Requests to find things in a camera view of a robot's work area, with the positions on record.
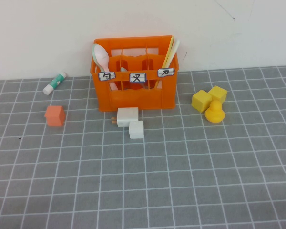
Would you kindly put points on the white foam cube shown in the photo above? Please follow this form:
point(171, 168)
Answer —
point(136, 130)

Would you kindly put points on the white charger plug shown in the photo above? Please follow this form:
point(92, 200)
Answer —
point(127, 117)

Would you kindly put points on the grey grid pattern mat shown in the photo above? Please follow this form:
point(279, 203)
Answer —
point(143, 190)

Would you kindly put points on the yellow plastic knife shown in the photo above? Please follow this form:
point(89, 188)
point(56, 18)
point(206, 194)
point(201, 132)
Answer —
point(169, 51)

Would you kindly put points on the orange foam cube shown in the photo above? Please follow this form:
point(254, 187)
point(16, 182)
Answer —
point(54, 117)

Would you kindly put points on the white spoon character label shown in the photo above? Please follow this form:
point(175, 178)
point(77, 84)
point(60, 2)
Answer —
point(107, 76)

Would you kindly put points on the yellow foam cube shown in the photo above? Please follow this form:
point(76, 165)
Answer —
point(219, 94)
point(200, 100)

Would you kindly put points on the white fork character label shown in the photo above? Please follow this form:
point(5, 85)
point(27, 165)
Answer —
point(137, 77)

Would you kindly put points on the green and white glue stick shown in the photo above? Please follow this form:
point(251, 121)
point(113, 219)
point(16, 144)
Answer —
point(54, 83)

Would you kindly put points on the white plastic spoon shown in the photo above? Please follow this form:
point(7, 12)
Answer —
point(101, 56)

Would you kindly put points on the yellow rubber duck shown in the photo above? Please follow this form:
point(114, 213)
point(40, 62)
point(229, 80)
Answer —
point(214, 115)

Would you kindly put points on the white knife character label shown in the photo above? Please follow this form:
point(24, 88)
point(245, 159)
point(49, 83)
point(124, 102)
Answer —
point(166, 72)

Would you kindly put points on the orange plastic cutlery holder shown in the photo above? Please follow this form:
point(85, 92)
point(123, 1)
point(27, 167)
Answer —
point(133, 100)

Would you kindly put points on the green plastic spoon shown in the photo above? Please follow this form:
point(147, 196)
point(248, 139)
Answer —
point(93, 55)

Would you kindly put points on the white plastic knife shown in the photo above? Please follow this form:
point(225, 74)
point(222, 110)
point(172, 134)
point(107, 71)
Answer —
point(176, 47)

